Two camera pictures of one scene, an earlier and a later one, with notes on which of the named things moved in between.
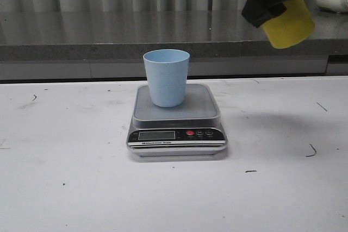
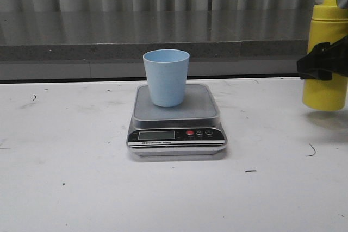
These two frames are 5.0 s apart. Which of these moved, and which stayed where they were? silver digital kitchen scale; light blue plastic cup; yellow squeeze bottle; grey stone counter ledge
Moved: yellow squeeze bottle
Stayed: grey stone counter ledge; light blue plastic cup; silver digital kitchen scale
